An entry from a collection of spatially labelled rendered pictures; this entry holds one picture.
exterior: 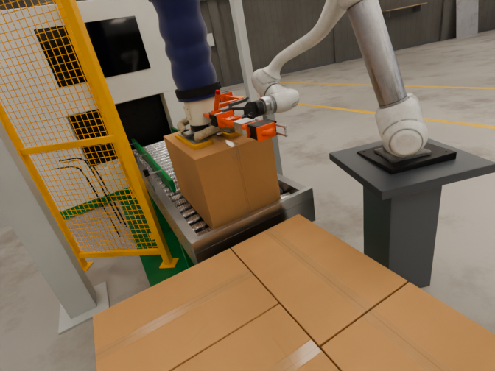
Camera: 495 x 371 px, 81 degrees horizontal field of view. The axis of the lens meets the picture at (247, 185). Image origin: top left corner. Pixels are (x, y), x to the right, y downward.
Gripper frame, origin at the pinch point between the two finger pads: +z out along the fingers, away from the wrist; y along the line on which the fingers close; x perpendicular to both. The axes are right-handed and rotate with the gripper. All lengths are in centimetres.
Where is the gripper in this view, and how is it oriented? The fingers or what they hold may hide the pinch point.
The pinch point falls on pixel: (223, 118)
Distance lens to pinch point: 135.9
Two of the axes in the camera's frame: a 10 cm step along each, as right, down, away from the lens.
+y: 1.7, 8.9, 4.3
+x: -4.8, -3.1, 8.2
